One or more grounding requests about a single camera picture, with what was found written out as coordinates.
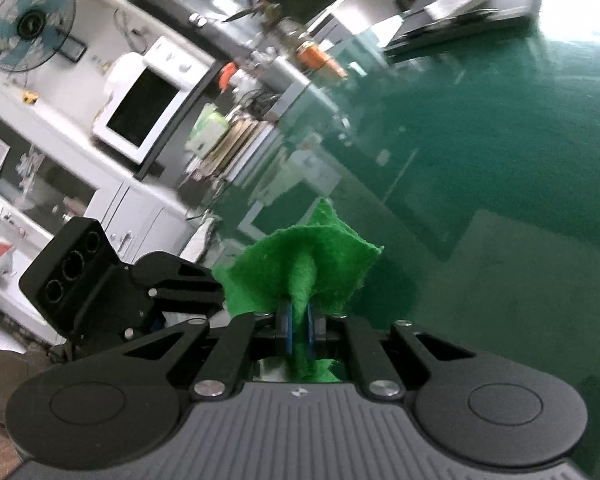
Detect white microwave oven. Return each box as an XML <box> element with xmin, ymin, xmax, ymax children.
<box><xmin>92</xmin><ymin>37</ymin><xmax>216</xmax><ymax>166</ymax></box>

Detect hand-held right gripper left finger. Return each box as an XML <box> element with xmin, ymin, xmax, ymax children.
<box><xmin>96</xmin><ymin>305</ymin><xmax>295</xmax><ymax>402</ymax></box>

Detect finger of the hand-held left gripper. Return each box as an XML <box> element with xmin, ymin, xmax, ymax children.
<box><xmin>147</xmin><ymin>287</ymin><xmax>227</xmax><ymax>332</ymax></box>
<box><xmin>130</xmin><ymin>252</ymin><xmax>225</xmax><ymax>293</ymax></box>

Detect green cloth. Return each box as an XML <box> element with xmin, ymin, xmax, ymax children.
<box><xmin>211</xmin><ymin>197</ymin><xmax>385</xmax><ymax>385</ymax></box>

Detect black monitor stand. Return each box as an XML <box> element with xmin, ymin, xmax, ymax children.
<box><xmin>385</xmin><ymin>0</ymin><xmax>538</xmax><ymax>53</ymax></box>

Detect wall fan blue blades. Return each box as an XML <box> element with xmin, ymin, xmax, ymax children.
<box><xmin>0</xmin><ymin>0</ymin><xmax>78</xmax><ymax>73</ymax></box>

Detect green leafy plant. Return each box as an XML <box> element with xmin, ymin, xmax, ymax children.
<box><xmin>225</xmin><ymin>0</ymin><xmax>281</xmax><ymax>23</ymax></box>

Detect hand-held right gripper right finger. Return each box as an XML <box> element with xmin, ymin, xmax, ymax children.
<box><xmin>306</xmin><ymin>306</ymin><xmax>485</xmax><ymax>402</ymax></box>

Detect white cabinet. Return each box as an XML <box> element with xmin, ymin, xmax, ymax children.
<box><xmin>0</xmin><ymin>80</ymin><xmax>203</xmax><ymax>346</ymax></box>

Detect green white tissue box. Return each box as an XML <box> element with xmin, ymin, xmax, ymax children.
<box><xmin>187</xmin><ymin>105</ymin><xmax>229</xmax><ymax>153</ymax></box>

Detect stack of books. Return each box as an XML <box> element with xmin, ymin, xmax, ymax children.
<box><xmin>200</xmin><ymin>120</ymin><xmax>276</xmax><ymax>181</ymax></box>

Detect orange pot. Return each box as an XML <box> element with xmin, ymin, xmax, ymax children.
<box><xmin>300</xmin><ymin>42</ymin><xmax>327</xmax><ymax>70</ymax></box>

